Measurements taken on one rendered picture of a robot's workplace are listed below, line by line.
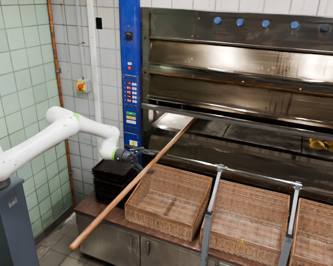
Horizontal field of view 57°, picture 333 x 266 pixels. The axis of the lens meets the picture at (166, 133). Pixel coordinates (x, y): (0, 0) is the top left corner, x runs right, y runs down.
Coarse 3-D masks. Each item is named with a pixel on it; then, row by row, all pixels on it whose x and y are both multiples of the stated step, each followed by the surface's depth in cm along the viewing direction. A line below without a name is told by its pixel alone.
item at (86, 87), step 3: (81, 78) 262; (78, 81) 257; (81, 81) 256; (84, 81) 255; (87, 81) 256; (78, 84) 258; (81, 84) 257; (87, 84) 257; (90, 84) 261; (84, 87) 257; (87, 87) 258; (90, 87) 262; (78, 90) 260; (81, 90) 259; (84, 90) 258; (87, 90) 259; (90, 90) 263
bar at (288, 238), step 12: (168, 156) 213; (180, 156) 211; (216, 168) 202; (228, 168) 199; (216, 180) 200; (276, 180) 189; (288, 180) 187; (204, 228) 196; (204, 240) 200; (288, 240) 176; (204, 252) 204; (288, 252) 179; (204, 264) 209
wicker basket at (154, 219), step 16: (144, 176) 254; (160, 176) 264; (176, 176) 258; (192, 176) 252; (144, 192) 261; (160, 192) 266; (176, 192) 260; (192, 192) 254; (208, 192) 242; (128, 208) 232; (144, 208) 250; (160, 208) 250; (176, 208) 251; (192, 208) 252; (144, 224) 232; (160, 224) 225; (176, 224) 218; (192, 224) 213
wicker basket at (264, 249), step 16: (224, 192) 244; (240, 192) 240; (256, 192) 235; (272, 192) 231; (224, 208) 246; (240, 208) 241; (256, 208) 237; (288, 208) 218; (224, 224) 235; (240, 224) 236; (256, 224) 236; (224, 240) 208; (240, 240) 202; (256, 240) 221; (272, 240) 221; (240, 256) 207; (256, 256) 202; (272, 256) 208
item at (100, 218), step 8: (192, 120) 261; (184, 128) 246; (176, 136) 232; (168, 144) 220; (160, 152) 209; (152, 160) 199; (144, 168) 190; (136, 176) 182; (128, 184) 175; (120, 200) 163; (112, 208) 157; (104, 216) 151; (96, 224) 145; (88, 232) 140; (80, 240) 136; (72, 248) 132
